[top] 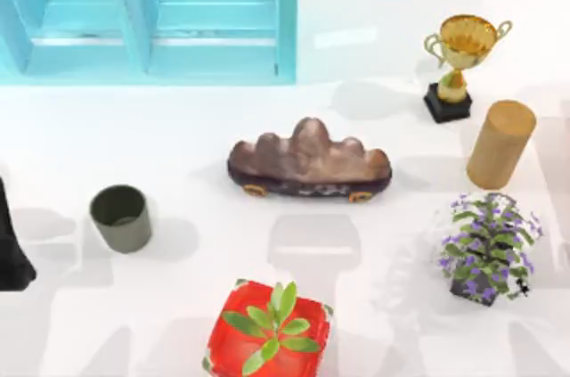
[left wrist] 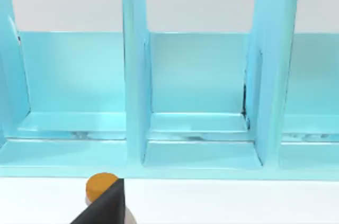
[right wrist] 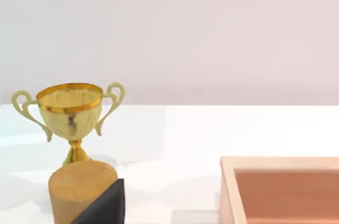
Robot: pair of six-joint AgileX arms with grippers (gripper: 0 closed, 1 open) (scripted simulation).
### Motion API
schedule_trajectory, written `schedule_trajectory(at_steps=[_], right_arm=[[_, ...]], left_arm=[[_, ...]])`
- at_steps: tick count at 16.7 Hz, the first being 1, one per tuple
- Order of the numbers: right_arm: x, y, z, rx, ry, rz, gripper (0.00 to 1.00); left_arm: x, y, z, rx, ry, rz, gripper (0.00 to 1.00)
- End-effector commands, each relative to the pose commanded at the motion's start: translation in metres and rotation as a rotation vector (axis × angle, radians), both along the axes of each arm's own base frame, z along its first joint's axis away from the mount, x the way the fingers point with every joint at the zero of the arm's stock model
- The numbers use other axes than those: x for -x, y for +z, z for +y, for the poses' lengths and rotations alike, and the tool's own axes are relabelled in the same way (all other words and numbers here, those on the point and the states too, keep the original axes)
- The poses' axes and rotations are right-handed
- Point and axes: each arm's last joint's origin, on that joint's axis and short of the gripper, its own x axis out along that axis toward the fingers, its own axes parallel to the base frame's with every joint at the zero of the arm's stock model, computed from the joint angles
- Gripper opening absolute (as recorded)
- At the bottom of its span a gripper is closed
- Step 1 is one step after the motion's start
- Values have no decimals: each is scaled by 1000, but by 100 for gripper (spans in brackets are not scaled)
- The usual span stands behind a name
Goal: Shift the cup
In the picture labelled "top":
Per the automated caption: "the red square pot with plant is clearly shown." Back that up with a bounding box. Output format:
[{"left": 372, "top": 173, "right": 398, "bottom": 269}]
[{"left": 201, "top": 278, "right": 336, "bottom": 377}]

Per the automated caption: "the grey-green cup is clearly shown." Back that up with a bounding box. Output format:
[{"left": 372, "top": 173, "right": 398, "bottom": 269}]
[{"left": 89, "top": 184, "right": 152, "bottom": 255}]

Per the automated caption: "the brown rock ornament on stand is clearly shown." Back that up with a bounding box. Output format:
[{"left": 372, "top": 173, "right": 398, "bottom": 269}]
[{"left": 226, "top": 116, "right": 394, "bottom": 206}]

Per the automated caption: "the gold trophy on black base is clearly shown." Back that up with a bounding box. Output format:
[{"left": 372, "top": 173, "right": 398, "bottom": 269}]
[{"left": 422, "top": 14, "right": 514, "bottom": 124}]

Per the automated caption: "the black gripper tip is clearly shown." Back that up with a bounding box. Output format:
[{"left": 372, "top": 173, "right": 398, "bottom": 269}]
[{"left": 0, "top": 176, "right": 37, "bottom": 292}]

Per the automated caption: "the wooden cylinder cup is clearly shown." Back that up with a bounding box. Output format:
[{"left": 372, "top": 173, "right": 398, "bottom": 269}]
[{"left": 465, "top": 99, "right": 537, "bottom": 191}]

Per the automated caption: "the light blue rack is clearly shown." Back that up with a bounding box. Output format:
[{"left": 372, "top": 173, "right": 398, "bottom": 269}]
[{"left": 0, "top": 0, "right": 298, "bottom": 87}]

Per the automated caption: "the purple flowering potted plant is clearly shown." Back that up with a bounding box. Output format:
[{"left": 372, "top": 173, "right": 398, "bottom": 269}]
[{"left": 432, "top": 192, "right": 545, "bottom": 307}]

